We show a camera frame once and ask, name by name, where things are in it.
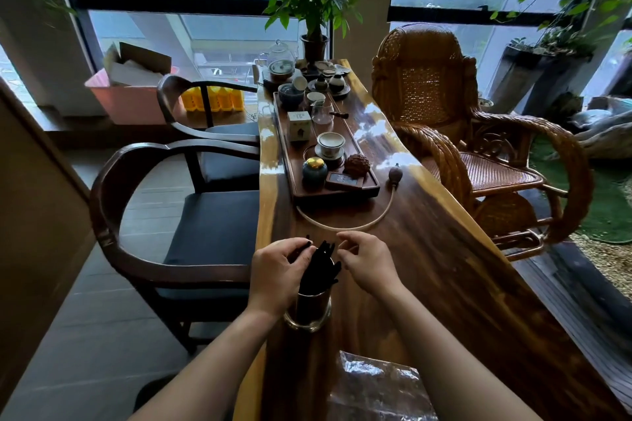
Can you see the row of yellow bottles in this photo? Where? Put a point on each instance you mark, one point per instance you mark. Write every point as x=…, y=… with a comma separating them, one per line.
x=217, y=99

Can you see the person's right forearm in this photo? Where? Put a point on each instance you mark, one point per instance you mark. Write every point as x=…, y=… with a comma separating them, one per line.
x=444, y=361

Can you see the dark tea tool holder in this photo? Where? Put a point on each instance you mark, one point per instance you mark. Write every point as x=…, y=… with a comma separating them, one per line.
x=310, y=311

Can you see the brown wicker rocking chair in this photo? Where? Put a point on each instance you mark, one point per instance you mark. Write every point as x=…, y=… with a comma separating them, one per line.
x=444, y=105

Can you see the bundle of black tea tools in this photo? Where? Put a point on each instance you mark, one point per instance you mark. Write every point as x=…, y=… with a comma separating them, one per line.
x=318, y=267

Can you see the round dark plate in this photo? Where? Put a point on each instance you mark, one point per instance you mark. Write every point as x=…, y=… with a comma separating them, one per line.
x=343, y=93

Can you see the dark green jar gold lid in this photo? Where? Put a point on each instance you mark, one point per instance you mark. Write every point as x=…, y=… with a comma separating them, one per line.
x=314, y=173

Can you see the person's left fingers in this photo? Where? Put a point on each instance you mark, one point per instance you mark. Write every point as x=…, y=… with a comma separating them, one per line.
x=294, y=247

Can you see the dark rectangular coaster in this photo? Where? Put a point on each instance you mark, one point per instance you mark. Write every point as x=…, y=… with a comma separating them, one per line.
x=343, y=181

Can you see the dark blue bowl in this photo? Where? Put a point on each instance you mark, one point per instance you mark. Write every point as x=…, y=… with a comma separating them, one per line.
x=290, y=96

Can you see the small dark tea scoop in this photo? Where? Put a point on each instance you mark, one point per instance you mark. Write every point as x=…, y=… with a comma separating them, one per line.
x=339, y=115

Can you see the clear plastic bag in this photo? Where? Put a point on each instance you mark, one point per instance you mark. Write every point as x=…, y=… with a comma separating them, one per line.
x=375, y=388

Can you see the clear glass pitcher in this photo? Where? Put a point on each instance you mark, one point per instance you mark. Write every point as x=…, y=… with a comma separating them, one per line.
x=322, y=114

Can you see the small white green box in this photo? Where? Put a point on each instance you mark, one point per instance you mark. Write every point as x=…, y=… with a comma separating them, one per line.
x=299, y=125

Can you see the person's left forearm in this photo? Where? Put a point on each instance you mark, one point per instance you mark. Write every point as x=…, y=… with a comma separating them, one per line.
x=212, y=366

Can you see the white ceramic cup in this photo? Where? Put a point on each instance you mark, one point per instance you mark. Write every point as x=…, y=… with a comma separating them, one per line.
x=299, y=83

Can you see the large dark planter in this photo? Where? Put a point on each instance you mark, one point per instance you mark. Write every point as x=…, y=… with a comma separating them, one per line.
x=533, y=75

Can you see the person's left hand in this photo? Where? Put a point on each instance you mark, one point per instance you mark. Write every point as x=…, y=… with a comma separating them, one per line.
x=271, y=277

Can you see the dark wooden armchair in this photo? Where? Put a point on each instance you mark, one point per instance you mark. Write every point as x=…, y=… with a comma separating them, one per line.
x=182, y=110
x=148, y=248

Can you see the white lidded gaiwan cup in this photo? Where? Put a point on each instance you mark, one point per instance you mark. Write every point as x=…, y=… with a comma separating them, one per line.
x=331, y=143

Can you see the brown pinecone tea pet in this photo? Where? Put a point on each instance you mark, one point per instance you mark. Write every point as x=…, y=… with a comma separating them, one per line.
x=357, y=165

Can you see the small white tea cup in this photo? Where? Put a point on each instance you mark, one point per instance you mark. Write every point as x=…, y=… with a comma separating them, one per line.
x=316, y=97

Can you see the open cardboard box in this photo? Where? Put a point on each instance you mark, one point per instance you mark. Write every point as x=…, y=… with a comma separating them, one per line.
x=136, y=65

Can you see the person's right hand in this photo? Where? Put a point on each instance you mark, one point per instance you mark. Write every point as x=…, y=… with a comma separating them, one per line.
x=373, y=263

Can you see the dark seat cushion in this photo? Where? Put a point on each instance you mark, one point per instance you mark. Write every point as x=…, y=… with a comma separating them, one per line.
x=217, y=233
x=229, y=164

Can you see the person's right thumb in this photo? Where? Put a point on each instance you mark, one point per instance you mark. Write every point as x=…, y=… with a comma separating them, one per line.
x=347, y=256

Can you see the glass kettle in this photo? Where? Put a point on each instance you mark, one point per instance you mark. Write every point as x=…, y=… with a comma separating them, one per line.
x=281, y=63

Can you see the pink storage box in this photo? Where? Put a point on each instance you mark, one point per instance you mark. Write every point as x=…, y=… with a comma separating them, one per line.
x=126, y=102

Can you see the grey driftwood piece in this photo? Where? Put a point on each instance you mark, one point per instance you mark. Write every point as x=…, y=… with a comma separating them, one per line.
x=607, y=132

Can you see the dark wooden tea tray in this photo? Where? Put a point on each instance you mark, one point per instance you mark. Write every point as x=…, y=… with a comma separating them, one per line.
x=301, y=149

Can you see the green floor mat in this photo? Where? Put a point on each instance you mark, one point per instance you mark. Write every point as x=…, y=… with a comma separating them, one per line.
x=602, y=198

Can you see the brown rubber drain bulb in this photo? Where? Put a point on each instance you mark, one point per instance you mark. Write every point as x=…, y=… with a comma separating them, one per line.
x=395, y=174

